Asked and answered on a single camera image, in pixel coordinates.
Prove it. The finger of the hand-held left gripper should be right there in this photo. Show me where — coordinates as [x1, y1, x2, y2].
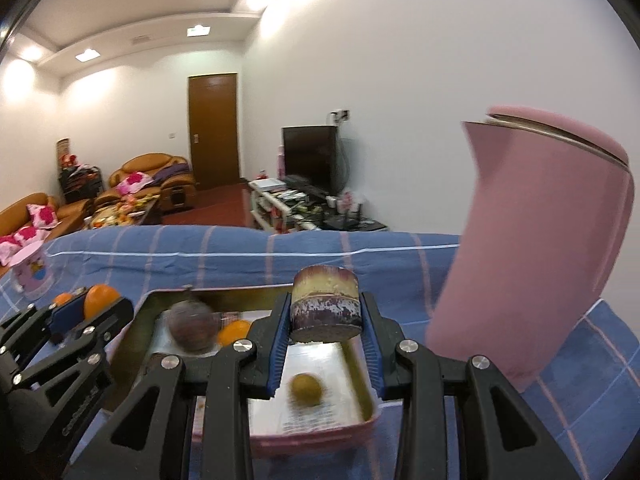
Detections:
[0, 287, 88, 376]
[9, 296, 136, 462]

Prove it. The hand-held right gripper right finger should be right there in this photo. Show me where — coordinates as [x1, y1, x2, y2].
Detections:
[360, 291, 585, 480]

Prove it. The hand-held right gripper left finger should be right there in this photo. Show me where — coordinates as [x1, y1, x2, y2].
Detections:
[64, 291, 292, 480]

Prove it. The large orange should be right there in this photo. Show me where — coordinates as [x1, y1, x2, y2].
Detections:
[83, 284, 122, 320]

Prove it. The medium orange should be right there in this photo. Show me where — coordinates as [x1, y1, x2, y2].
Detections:
[217, 320, 252, 347]

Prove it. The brown longan fruit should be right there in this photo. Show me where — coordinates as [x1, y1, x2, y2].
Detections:
[290, 372, 322, 406]

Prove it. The purple sugarcane piece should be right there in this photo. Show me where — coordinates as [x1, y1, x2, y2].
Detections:
[290, 265, 363, 345]

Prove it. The dark purple mangosteen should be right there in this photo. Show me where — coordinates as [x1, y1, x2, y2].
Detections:
[166, 285, 221, 353]

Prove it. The pink metal tin box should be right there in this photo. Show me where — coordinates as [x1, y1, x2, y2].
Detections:
[107, 284, 382, 461]

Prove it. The printed paper leaflet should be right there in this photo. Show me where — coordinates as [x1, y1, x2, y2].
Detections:
[150, 310, 366, 436]

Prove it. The pink cartoon mug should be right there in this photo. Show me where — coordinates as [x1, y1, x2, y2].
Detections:
[11, 241, 55, 302]

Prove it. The pink floral cushion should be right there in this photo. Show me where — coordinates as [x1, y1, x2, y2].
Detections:
[0, 227, 43, 266]
[27, 204, 58, 230]
[116, 172, 153, 195]

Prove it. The brown leather sofa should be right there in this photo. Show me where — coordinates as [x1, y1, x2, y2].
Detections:
[0, 192, 93, 261]

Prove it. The coffee table with food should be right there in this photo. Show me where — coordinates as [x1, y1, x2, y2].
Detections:
[82, 195, 163, 231]

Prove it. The blue checked tablecloth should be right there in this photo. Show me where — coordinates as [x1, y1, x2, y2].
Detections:
[0, 225, 640, 480]

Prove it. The black rack with clothes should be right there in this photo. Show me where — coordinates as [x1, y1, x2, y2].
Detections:
[59, 165, 104, 205]

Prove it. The black router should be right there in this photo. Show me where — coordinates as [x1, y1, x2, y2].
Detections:
[324, 212, 388, 232]

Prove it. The white television stand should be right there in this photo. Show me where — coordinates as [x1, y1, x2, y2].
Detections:
[248, 180, 351, 233]

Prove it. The brown leather armchair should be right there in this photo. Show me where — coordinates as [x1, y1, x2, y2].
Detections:
[107, 154, 197, 211]

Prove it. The pink electric kettle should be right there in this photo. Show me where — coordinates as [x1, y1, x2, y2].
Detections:
[426, 105, 635, 393]

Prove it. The black television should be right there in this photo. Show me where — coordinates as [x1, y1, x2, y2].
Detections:
[281, 125, 346, 195]

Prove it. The brown wooden door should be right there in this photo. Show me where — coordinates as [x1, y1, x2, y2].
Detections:
[187, 73, 242, 191]

